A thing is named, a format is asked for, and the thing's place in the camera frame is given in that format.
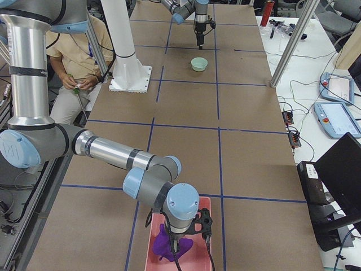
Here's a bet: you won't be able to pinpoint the lower teach pendant tablet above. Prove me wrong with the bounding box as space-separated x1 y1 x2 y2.
314 102 360 139

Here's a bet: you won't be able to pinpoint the pink plastic bin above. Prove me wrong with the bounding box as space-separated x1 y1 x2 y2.
145 197 215 270

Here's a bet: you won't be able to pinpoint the black monitor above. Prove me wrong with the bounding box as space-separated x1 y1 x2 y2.
314 132 360 222

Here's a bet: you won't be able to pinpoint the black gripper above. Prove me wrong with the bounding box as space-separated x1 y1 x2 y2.
195 21 205 50

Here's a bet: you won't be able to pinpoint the aluminium frame post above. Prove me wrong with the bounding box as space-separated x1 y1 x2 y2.
270 0 320 88

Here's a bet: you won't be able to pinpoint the red cylinder bottle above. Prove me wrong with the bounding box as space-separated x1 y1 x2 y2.
260 0 275 27

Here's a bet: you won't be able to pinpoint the seated person beige shirt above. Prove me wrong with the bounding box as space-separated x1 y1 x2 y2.
46 31 102 124

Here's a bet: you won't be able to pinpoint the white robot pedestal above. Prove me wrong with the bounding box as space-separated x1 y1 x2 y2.
101 0 152 93

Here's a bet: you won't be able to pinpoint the black power box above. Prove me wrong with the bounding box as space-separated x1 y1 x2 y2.
297 161 354 251

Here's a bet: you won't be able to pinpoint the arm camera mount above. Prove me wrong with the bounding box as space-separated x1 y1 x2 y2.
186 208 213 239

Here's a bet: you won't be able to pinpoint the upper teach pendant tablet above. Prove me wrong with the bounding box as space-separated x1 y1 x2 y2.
319 72 355 105

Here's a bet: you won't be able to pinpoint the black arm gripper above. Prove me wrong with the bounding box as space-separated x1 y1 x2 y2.
170 231 186 253

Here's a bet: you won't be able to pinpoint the mint green bowl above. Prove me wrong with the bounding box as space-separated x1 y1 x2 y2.
191 57 208 72

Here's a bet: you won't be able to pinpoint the clear plastic bag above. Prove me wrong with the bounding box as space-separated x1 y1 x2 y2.
268 19 296 39

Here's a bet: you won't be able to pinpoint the teach pendant tablet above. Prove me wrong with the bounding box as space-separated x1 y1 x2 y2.
319 72 355 105
314 102 360 139

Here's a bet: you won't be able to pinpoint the purple cloth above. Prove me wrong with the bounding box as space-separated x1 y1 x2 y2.
152 224 193 262

